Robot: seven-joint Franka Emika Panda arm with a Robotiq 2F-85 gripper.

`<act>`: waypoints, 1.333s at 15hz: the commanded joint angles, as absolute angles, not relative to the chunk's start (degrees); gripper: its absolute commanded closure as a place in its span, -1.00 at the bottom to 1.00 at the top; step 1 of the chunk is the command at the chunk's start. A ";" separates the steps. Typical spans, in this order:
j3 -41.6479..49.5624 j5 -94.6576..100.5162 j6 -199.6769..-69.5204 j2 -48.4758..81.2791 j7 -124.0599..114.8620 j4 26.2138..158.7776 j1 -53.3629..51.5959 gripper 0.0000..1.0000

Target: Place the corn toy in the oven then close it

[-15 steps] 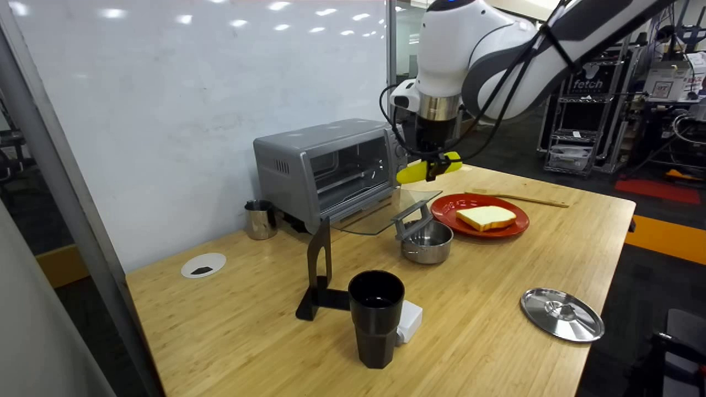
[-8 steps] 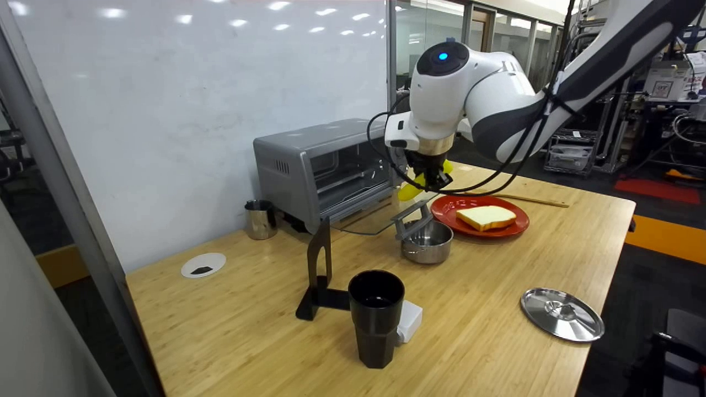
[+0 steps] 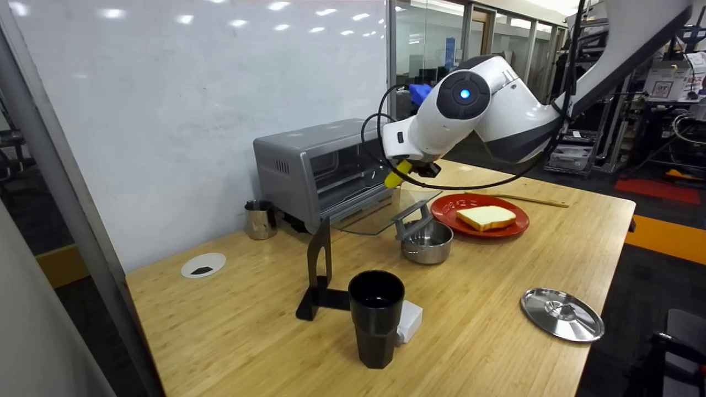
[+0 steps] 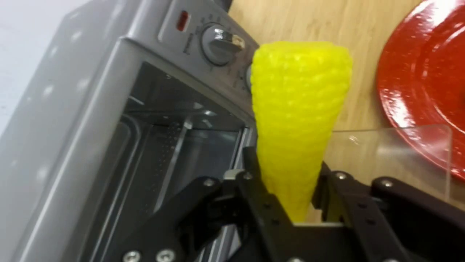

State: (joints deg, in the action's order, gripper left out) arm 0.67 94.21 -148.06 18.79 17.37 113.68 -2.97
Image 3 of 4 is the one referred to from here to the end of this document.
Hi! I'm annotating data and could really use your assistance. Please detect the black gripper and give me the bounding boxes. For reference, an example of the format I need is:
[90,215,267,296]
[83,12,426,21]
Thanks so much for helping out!
[399,150,445,182]

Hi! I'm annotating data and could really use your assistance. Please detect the yellow corn toy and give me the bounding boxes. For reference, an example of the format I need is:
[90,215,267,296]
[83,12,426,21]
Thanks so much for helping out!
[383,158,416,192]

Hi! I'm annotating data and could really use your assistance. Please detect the silver toaster oven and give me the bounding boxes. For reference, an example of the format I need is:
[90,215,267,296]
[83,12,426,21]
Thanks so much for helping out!
[251,118,445,246]

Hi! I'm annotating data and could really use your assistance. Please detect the steel pot lid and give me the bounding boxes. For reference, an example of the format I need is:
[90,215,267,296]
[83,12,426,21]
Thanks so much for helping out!
[520,286,608,347]

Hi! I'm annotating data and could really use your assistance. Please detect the toast bread slice toy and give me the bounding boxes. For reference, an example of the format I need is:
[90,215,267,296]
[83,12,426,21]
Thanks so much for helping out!
[454,204,520,233]

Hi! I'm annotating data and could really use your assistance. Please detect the red plate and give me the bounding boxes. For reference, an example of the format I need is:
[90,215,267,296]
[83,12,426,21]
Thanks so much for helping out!
[428,192,532,243]

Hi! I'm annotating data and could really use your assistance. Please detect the small steel pot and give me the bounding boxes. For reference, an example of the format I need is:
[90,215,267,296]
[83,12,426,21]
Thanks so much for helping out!
[398,219,458,268]

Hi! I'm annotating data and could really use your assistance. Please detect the black metal bookend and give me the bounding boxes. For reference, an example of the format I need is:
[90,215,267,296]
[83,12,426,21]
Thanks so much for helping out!
[295,217,353,325]

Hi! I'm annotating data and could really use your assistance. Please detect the small white box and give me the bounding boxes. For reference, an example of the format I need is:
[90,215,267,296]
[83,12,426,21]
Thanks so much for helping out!
[396,297,426,349]

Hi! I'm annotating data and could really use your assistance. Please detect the black plastic tumbler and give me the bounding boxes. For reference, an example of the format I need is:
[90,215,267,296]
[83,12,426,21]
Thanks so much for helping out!
[347,269,409,370]

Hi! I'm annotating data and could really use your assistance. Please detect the small steel cup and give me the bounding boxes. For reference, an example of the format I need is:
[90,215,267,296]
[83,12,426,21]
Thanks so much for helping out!
[243,199,279,243]

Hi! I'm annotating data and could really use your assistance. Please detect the metal rack shelf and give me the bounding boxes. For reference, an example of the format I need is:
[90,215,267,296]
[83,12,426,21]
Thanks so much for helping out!
[538,74,643,177]

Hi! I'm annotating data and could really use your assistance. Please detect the large white whiteboard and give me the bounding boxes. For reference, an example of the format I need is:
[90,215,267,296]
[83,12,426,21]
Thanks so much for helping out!
[0,0,394,397]

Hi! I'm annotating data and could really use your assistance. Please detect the white table grommet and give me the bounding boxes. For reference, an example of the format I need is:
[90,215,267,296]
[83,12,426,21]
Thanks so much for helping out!
[179,252,231,282]

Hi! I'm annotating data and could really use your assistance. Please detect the white lab machine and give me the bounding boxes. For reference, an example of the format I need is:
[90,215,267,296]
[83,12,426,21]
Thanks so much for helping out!
[643,51,706,107]

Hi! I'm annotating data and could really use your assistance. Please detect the black chair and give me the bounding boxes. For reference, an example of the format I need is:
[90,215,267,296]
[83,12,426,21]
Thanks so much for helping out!
[648,307,706,397]

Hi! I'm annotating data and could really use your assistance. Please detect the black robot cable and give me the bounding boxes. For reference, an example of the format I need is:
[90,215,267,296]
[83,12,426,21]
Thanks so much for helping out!
[360,0,592,192]

